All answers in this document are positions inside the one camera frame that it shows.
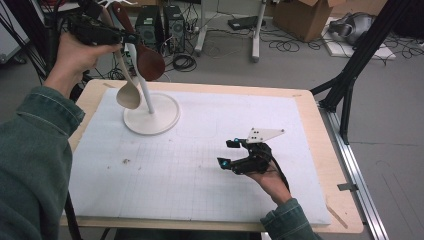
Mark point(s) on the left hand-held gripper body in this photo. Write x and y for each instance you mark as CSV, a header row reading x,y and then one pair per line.
x,y
93,30

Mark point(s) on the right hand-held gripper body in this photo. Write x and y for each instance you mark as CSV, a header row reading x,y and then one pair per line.
x,y
255,160

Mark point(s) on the dark brown wooden rice spoon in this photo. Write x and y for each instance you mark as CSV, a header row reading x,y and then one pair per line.
x,y
151,63

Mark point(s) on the beige wooden ladle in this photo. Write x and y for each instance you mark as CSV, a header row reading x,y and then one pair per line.
x,y
128,96

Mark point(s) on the white utensil stand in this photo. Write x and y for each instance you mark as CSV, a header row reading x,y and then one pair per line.
x,y
160,120

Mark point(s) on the person's right hand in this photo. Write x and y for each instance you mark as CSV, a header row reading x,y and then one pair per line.
x,y
271,185

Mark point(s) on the person's left hand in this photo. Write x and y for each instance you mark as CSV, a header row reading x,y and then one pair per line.
x,y
73,63

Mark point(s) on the black computer tower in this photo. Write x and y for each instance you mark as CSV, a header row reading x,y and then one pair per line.
x,y
150,23
174,28

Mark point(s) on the white grid foam mat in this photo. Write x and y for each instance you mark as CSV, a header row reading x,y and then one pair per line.
x,y
186,193

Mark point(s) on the white stand leg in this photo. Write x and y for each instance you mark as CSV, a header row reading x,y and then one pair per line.
x,y
201,36
256,43

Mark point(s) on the black flat device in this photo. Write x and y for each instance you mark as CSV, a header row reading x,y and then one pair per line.
x,y
245,22

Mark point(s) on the brown cardboard box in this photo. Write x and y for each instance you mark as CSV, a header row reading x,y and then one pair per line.
x,y
306,18

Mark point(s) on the grey bag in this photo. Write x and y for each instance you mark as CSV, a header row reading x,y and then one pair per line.
x,y
356,26

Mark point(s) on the white flat board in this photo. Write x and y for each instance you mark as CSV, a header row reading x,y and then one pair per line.
x,y
386,51

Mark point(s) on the small metal bracket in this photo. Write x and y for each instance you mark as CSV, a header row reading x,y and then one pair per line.
x,y
347,187

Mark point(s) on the aluminium rail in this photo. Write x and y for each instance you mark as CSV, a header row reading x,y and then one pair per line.
x,y
363,186

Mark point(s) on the black metal frame stand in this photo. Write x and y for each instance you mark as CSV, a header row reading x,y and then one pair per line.
x,y
360,53

